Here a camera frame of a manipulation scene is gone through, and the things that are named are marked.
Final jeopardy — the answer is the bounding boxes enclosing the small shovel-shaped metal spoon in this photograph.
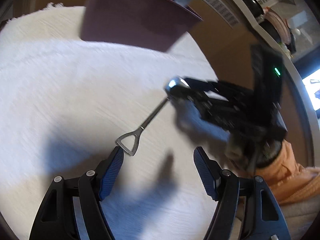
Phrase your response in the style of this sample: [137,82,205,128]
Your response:
[114,76,193,157]

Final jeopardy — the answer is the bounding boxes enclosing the orange sleeve forearm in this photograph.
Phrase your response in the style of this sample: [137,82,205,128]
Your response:
[256,140,319,205]

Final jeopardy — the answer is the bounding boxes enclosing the white kitchen countertop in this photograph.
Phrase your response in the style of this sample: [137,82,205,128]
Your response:
[231,0,319,166]

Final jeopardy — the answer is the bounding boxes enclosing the white textured table cloth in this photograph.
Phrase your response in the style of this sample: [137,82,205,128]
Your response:
[1,5,227,239]

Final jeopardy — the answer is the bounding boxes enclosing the black pot on counter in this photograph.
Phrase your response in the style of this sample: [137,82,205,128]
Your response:
[242,0,264,18]

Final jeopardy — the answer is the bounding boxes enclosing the dark purple utensil holder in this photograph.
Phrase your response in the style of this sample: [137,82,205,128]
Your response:
[80,0,202,52]

